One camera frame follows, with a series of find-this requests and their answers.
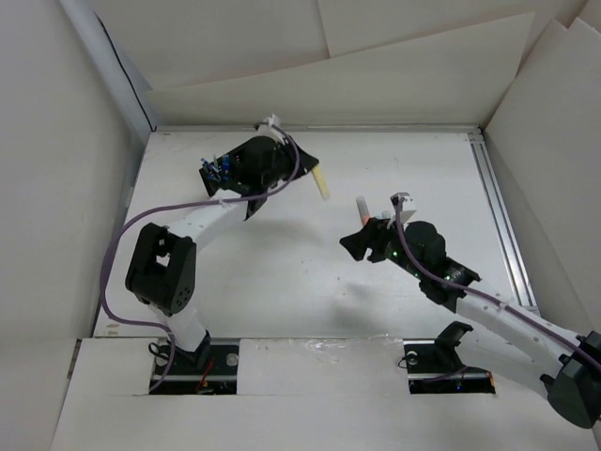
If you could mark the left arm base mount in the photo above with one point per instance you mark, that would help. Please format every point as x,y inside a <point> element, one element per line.
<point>218,375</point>

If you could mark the black slotted organizer box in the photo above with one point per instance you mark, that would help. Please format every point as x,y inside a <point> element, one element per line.
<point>232,181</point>

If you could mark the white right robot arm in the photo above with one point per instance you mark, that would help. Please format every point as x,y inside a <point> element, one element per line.
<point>561,366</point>

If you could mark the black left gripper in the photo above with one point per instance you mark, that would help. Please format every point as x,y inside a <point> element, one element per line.
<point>288,151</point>

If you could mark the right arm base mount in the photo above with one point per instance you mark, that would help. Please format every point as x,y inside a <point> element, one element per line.
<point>433,366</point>

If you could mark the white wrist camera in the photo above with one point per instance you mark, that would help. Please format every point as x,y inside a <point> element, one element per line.
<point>270,127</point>
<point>404,207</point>

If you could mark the blue grip gel pen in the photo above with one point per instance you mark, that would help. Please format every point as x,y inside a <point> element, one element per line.
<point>212,171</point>

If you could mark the yellow highlighter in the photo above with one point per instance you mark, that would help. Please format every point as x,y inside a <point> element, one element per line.
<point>321,183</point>

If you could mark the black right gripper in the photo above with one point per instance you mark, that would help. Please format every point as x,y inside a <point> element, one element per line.
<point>371,236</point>

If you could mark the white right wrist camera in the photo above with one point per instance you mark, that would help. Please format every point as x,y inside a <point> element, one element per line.
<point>404,207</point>

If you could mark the orange cap highlighter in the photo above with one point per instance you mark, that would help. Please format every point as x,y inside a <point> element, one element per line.
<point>363,210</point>

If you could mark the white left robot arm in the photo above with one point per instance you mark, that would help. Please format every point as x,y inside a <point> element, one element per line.
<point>162,272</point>

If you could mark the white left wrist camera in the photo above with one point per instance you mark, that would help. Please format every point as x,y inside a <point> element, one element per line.
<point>270,127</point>

